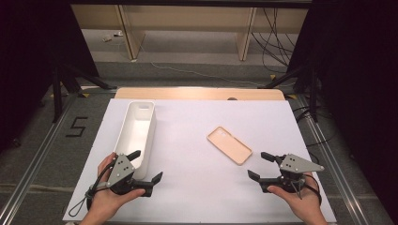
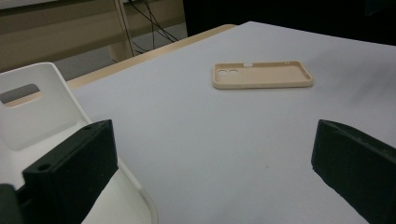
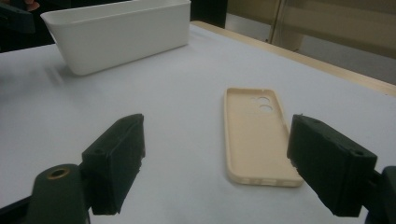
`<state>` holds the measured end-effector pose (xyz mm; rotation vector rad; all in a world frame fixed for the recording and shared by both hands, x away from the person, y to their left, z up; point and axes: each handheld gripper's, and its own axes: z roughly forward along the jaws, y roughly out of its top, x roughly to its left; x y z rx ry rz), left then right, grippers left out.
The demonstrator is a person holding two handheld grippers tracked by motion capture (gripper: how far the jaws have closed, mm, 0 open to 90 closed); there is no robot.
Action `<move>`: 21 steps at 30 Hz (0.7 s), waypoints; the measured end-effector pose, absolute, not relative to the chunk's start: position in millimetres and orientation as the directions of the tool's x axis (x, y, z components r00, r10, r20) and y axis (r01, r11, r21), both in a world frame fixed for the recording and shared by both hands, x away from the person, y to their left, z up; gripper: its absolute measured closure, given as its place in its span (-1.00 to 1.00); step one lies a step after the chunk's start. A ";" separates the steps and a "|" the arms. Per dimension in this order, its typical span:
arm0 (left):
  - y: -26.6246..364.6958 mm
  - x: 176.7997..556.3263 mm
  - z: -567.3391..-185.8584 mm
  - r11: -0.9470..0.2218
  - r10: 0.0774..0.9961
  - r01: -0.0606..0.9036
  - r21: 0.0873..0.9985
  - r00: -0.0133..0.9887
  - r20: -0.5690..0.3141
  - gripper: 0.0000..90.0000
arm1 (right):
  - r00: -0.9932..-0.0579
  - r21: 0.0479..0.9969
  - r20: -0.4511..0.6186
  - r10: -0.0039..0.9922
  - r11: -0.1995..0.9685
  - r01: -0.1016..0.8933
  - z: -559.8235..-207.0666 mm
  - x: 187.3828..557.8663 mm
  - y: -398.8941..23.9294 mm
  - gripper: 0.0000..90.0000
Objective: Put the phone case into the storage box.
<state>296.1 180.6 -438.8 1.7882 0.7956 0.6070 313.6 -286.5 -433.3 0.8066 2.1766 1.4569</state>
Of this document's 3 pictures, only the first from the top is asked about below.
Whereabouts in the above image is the black floor cable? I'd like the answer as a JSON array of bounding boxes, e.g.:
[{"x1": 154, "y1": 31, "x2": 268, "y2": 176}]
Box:
[{"x1": 294, "y1": 105, "x2": 338, "y2": 165}]

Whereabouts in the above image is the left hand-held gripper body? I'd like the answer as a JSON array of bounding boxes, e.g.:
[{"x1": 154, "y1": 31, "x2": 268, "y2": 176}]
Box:
[{"x1": 106, "y1": 153, "x2": 155, "y2": 198}]

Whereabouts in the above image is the aluminium floor rail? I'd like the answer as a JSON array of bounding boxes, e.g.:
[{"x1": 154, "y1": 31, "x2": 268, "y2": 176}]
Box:
[
  {"x1": 295, "y1": 94, "x2": 372, "y2": 225},
  {"x1": 0, "y1": 93, "x2": 79, "y2": 225}
]

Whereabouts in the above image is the bundle of black cables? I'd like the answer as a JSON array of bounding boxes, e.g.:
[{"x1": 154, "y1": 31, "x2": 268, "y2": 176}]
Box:
[{"x1": 252, "y1": 7, "x2": 298, "y2": 75}]

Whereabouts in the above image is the light wooden desk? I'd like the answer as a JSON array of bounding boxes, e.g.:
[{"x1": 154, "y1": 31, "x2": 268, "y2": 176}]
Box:
[{"x1": 69, "y1": 3, "x2": 309, "y2": 62}]

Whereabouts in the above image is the beige phone case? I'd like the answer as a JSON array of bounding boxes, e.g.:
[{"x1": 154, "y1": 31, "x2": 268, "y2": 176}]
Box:
[{"x1": 206, "y1": 126, "x2": 253, "y2": 166}]

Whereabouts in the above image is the black curtain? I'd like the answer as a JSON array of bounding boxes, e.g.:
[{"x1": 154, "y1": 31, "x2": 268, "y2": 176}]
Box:
[
  {"x1": 286, "y1": 0, "x2": 398, "y2": 217},
  {"x1": 0, "y1": 0, "x2": 100, "y2": 153}
]

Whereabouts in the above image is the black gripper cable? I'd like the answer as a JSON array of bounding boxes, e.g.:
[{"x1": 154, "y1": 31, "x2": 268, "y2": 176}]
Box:
[
  {"x1": 68, "y1": 158, "x2": 117, "y2": 218},
  {"x1": 294, "y1": 173, "x2": 323, "y2": 206}
]

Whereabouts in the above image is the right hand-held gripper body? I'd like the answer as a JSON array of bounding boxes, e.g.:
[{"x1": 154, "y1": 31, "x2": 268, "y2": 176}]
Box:
[{"x1": 259, "y1": 153, "x2": 326, "y2": 194}]

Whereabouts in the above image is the white floor cable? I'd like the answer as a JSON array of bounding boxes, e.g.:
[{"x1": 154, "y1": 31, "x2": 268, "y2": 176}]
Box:
[{"x1": 139, "y1": 46, "x2": 274, "y2": 87}]

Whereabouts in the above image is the person's right hand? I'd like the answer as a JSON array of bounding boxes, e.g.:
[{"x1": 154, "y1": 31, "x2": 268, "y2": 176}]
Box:
[{"x1": 267, "y1": 172, "x2": 329, "y2": 225}]

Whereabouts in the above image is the black metal stand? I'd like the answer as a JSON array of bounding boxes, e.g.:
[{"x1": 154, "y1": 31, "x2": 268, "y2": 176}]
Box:
[
  {"x1": 257, "y1": 64, "x2": 321, "y2": 124},
  {"x1": 51, "y1": 64, "x2": 118, "y2": 124}
]

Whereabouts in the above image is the white plastic storage bin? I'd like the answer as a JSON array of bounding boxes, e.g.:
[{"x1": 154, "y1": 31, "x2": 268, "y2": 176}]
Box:
[{"x1": 113, "y1": 99, "x2": 158, "y2": 181}]

